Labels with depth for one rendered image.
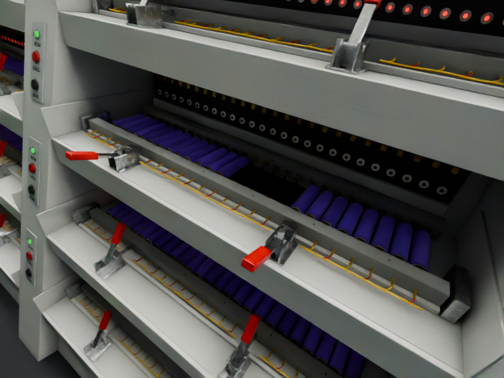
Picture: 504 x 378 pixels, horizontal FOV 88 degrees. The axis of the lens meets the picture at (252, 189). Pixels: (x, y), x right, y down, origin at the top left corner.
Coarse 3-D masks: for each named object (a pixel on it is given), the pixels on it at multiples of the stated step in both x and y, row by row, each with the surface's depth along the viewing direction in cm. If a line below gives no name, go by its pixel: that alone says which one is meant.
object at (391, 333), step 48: (96, 144) 44; (144, 192) 35; (192, 192) 36; (384, 192) 36; (192, 240) 33; (240, 240) 30; (432, 240) 33; (480, 240) 28; (288, 288) 27; (336, 288) 26; (384, 288) 26; (480, 288) 24; (336, 336) 26; (384, 336) 23; (432, 336) 23; (480, 336) 21
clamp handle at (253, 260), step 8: (280, 232) 27; (272, 240) 27; (280, 240) 27; (256, 248) 24; (264, 248) 24; (272, 248) 25; (248, 256) 22; (256, 256) 22; (264, 256) 23; (248, 264) 21; (256, 264) 22
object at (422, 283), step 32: (96, 128) 45; (160, 160) 39; (224, 192) 34; (256, 192) 33; (320, 224) 30; (320, 256) 28; (352, 256) 28; (384, 256) 27; (416, 288) 25; (448, 288) 24
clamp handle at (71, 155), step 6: (120, 150) 37; (66, 156) 32; (72, 156) 32; (78, 156) 32; (84, 156) 33; (90, 156) 34; (96, 156) 34; (102, 156) 35; (108, 156) 36; (114, 156) 37
